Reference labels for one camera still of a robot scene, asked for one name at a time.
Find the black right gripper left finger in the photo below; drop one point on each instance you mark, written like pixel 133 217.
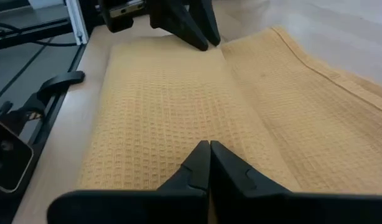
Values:
pixel 194 174

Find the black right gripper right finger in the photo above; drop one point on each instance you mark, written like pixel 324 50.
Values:
pixel 237 183

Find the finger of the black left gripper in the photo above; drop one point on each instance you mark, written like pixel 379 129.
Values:
pixel 206 21
pixel 181 28

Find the orange waffle weave towel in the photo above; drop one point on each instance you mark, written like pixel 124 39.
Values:
pixel 209 109

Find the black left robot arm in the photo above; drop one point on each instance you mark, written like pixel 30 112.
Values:
pixel 91 12

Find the silver aluminium extrusion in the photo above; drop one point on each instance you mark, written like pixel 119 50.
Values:
pixel 76 21

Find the black aluminium table frame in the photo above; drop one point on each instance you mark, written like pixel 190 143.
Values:
pixel 54 102

